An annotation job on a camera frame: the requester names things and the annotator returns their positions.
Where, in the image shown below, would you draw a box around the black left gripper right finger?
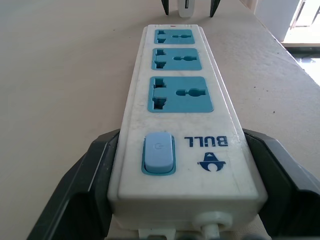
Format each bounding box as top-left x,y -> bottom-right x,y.
243,128 -> 320,240

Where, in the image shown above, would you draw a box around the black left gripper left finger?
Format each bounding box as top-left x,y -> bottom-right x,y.
26,128 -> 121,240

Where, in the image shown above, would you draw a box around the white charger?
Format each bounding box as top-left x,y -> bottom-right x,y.
178,0 -> 194,19

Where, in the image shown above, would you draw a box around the white power strip blue sockets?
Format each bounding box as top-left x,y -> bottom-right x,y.
107,24 -> 269,240

